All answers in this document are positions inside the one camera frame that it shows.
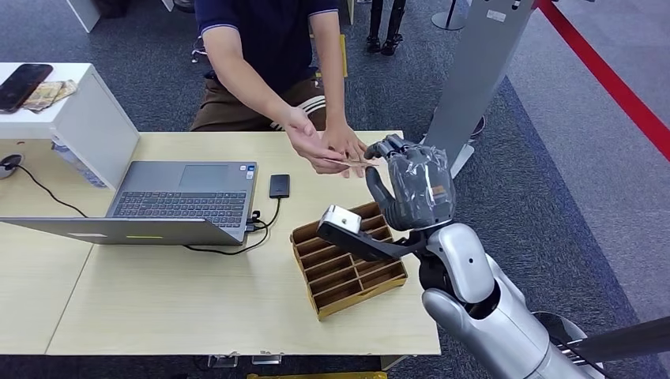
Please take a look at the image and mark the person's left hand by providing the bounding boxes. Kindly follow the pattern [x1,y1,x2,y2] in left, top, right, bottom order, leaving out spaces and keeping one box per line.
[320,122,369,179]

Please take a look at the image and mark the person's right hand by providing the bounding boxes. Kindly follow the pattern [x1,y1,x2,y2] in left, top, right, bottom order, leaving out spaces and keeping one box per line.
[284,107,351,175]

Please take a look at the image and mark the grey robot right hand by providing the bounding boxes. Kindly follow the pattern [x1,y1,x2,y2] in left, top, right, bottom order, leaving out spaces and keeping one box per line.
[364,134,457,232]

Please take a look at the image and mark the person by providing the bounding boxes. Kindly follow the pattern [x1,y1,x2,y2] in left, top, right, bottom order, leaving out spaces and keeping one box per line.
[194,0,370,179]

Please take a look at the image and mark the brown wooden slotted card tray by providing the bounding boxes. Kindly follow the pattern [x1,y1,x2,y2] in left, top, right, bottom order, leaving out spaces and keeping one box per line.
[289,201,408,321]

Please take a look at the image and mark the tan patterned card stack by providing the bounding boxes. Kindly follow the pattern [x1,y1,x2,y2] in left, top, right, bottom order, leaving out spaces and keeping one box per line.
[21,79,78,114]

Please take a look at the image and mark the black external drive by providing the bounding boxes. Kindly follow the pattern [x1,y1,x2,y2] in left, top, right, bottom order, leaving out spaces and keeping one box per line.
[269,174,291,200]

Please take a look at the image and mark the black humanoid robot legs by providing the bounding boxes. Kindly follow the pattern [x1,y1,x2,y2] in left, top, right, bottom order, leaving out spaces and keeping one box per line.
[366,0,408,57]

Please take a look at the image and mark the grey standing kiosk panel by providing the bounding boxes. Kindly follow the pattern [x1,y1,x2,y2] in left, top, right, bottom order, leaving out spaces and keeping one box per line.
[421,0,535,179]

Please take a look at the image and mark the grey open laptop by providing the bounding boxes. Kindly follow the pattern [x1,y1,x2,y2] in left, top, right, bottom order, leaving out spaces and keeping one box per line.
[0,160,258,247]

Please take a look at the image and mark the chair caster base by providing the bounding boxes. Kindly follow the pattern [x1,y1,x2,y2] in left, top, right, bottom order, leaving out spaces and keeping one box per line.
[190,35,209,65]

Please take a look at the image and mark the round grey stand base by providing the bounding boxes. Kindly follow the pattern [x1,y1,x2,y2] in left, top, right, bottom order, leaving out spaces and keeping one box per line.
[431,0,468,32]

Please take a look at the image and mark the red floor tape line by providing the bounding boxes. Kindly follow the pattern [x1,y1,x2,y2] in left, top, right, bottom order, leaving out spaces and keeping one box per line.
[533,0,670,163]

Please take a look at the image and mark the white desk box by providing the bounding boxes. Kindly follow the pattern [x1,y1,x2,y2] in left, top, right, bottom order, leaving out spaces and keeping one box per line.
[0,62,141,190]

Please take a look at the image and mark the chrome stanchion with pole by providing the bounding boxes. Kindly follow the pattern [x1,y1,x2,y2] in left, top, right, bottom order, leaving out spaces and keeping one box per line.
[533,312,670,379]

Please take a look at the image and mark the white furniture panel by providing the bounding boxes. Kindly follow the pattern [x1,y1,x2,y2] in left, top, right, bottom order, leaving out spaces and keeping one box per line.
[65,0,101,34]

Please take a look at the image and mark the black smartphone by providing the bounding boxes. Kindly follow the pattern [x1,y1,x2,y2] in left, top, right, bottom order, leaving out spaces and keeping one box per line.
[0,63,55,114]

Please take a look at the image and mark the round grey desk grommet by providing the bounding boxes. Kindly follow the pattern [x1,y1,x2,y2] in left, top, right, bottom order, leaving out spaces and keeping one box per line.
[0,153,25,181]

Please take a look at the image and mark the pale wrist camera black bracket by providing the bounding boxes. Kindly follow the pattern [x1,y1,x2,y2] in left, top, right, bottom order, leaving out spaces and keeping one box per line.
[316,205,429,264]

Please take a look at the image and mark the black drive cable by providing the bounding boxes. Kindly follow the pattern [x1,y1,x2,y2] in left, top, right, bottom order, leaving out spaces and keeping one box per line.
[183,197,282,257]

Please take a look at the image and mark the black laptop power cable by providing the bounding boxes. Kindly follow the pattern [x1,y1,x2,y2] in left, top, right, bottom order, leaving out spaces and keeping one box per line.
[10,164,89,219]

